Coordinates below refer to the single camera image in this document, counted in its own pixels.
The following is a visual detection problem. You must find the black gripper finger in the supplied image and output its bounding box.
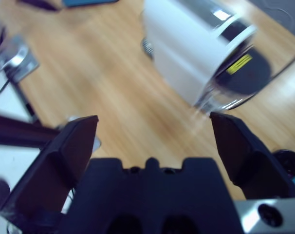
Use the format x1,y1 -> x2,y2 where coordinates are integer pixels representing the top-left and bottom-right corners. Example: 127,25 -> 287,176
209,111 -> 295,201
16,0 -> 62,12
1,115 -> 99,220

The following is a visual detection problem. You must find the white capsule coffee machine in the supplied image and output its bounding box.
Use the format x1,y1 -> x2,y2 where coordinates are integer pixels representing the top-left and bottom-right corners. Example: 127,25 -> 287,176
139,0 -> 258,105

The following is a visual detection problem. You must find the black capsule holder with rods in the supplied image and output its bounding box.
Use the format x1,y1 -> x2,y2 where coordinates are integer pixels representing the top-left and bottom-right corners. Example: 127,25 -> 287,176
271,149 -> 295,195

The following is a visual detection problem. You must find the teal plastic tray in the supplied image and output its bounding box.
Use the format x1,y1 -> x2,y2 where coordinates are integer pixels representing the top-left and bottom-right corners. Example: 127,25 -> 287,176
61,0 -> 120,8

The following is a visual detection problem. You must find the white camera mount with post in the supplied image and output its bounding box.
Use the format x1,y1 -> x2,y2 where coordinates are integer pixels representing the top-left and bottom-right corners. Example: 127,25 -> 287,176
0,14 -> 63,149

